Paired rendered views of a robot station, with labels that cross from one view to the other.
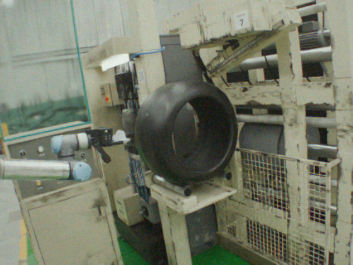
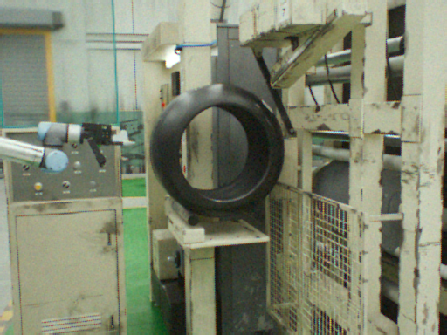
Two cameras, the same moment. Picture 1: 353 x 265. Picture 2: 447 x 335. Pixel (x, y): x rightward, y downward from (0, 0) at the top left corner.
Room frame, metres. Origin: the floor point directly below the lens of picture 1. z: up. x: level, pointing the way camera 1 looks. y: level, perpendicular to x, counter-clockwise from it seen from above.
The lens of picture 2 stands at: (-0.43, -0.64, 1.33)
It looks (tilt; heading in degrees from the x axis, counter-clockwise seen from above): 6 degrees down; 16
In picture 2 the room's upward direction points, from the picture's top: 1 degrees counter-clockwise
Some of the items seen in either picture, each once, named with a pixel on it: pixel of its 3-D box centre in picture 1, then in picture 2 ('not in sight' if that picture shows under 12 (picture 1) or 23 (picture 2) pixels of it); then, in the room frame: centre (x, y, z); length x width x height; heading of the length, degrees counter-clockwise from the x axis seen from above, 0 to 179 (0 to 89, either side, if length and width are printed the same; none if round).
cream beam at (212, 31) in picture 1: (226, 28); (288, 20); (1.64, -0.36, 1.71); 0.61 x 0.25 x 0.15; 31
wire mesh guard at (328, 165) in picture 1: (261, 207); (306, 272); (1.57, -0.44, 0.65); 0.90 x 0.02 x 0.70; 31
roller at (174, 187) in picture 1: (170, 184); (184, 212); (1.51, 0.07, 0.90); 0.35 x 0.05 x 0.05; 31
